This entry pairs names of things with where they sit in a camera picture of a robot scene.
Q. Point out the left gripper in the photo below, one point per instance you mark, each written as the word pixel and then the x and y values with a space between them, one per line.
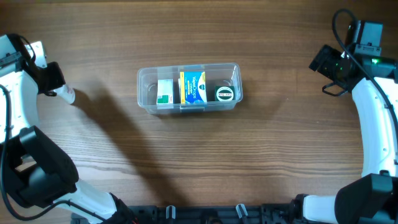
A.
pixel 53 78

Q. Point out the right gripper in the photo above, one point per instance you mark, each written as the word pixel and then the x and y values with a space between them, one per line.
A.
pixel 319 61

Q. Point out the white spray bottle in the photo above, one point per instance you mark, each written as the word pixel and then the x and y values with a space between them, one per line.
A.
pixel 66 92

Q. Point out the white green box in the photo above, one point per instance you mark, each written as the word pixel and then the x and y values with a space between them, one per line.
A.
pixel 165 93

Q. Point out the green round-label box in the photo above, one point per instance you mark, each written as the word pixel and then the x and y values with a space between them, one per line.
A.
pixel 224 93

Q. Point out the white medicine box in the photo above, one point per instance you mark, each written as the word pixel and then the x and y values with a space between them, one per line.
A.
pixel 179 85

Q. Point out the blue yellow VapoDrops box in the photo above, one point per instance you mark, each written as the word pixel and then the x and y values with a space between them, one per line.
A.
pixel 189 75

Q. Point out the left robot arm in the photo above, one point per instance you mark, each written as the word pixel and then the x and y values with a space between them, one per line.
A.
pixel 36 174

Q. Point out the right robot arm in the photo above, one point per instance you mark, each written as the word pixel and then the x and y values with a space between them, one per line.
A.
pixel 371 79

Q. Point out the clear plastic container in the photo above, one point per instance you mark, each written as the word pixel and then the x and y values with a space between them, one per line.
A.
pixel 217 74

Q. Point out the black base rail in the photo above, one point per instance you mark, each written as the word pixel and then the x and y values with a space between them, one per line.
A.
pixel 267 213

